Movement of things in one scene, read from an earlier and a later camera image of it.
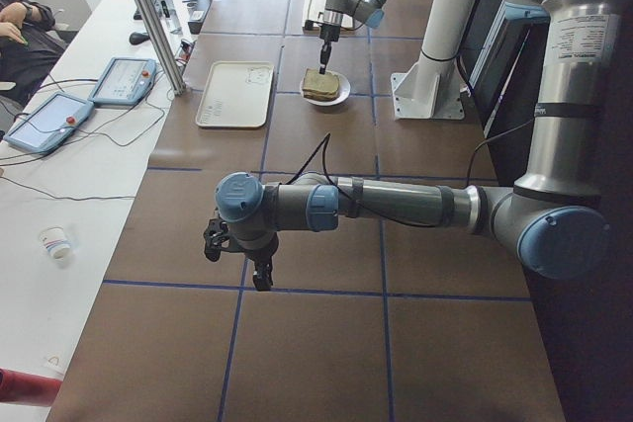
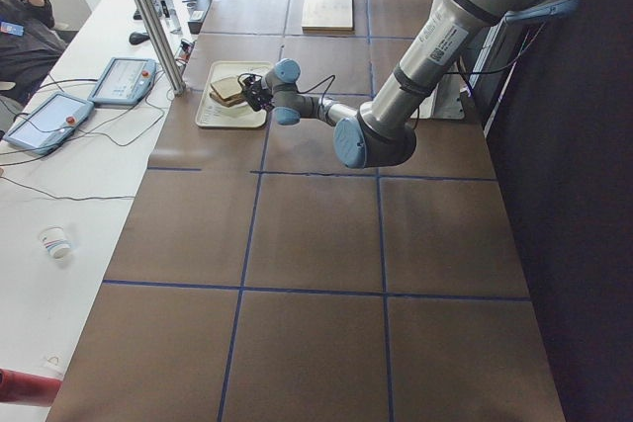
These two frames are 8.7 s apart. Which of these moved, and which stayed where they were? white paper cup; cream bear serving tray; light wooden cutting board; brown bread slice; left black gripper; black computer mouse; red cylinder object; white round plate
Moved: brown bread slice; white round plate; left black gripper
Stayed: light wooden cutting board; red cylinder object; black computer mouse; cream bear serving tray; white paper cup
